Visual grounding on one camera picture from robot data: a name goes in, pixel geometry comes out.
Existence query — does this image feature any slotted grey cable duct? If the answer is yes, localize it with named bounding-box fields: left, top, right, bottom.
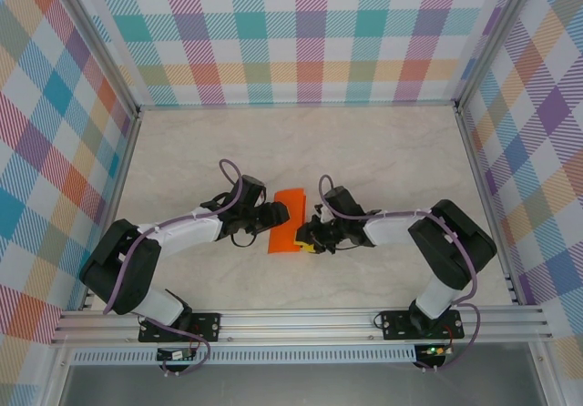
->
left=71, top=344, right=418, bottom=365

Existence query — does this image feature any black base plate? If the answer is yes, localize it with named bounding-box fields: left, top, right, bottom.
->
left=138, top=312, right=222, bottom=343
left=381, top=309, right=465, bottom=341

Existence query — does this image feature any thin aluminium rear rail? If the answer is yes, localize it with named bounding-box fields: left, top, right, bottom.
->
left=136, top=99, right=459, bottom=110

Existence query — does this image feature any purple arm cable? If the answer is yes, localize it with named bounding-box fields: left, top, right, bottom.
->
left=317, top=174, right=482, bottom=373
left=102, top=158, right=245, bottom=377

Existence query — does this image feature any orange paper sheet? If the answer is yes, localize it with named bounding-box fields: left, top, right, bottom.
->
left=266, top=188, right=308, bottom=257

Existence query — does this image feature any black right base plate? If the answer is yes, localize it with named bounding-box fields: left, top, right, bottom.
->
left=381, top=309, right=465, bottom=341

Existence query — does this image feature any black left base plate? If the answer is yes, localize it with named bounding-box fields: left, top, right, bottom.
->
left=138, top=312, right=222, bottom=343

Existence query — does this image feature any aluminium lower strut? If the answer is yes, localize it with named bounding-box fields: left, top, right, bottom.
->
left=527, top=341, right=561, bottom=406
left=43, top=345, right=77, bottom=406

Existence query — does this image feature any aluminium corner post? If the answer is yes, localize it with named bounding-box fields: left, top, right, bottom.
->
left=49, top=0, right=140, bottom=120
left=455, top=0, right=546, bottom=114

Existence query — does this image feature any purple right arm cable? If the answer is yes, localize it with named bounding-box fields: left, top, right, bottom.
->
left=317, top=174, right=482, bottom=373

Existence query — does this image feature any wide aluminium mounting rail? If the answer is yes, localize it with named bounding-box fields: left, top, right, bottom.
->
left=49, top=304, right=555, bottom=347

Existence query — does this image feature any aluminium side rail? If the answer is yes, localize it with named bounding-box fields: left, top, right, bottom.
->
left=455, top=105, right=523, bottom=305
left=81, top=109, right=142, bottom=311

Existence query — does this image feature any thin black left gripper wire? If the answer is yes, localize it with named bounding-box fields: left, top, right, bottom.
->
left=230, top=231, right=257, bottom=249

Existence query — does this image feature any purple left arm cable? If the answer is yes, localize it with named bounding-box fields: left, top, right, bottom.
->
left=102, top=158, right=245, bottom=377

